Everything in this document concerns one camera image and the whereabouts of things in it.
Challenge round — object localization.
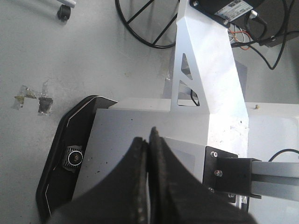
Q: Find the black motor box with label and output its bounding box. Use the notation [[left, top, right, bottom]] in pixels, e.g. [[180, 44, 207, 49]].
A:
[[189, 0, 299, 47]]

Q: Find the black wire stool base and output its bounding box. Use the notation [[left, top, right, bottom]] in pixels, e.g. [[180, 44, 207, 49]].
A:
[[115, 0, 180, 49]]

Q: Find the aluminium extrusion beam with bracket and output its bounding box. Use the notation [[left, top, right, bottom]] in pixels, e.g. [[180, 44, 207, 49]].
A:
[[202, 146, 299, 202]]

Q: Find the grey robot base platform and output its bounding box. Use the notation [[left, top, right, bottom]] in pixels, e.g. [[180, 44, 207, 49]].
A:
[[74, 98, 299, 224]]

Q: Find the white metal column bracket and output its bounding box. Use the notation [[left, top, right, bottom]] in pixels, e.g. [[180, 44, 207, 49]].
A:
[[171, 0, 249, 157]]

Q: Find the black cable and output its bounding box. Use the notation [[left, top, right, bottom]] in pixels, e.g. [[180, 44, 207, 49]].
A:
[[242, 0, 299, 70]]

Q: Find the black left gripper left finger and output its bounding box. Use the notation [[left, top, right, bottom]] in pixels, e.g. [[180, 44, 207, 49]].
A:
[[48, 137, 148, 224]]

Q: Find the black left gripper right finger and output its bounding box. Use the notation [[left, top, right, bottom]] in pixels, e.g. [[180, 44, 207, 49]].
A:
[[148, 127, 256, 224]]

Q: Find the black caster wheel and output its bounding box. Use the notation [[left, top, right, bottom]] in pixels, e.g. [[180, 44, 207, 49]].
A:
[[57, 5, 71, 21]]

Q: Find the tape residue on floor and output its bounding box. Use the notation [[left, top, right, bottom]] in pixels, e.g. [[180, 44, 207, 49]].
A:
[[11, 80, 54, 116]]

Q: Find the black base bumper with sensor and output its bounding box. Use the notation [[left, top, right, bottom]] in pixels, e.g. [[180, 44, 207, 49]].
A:
[[36, 95, 117, 224]]

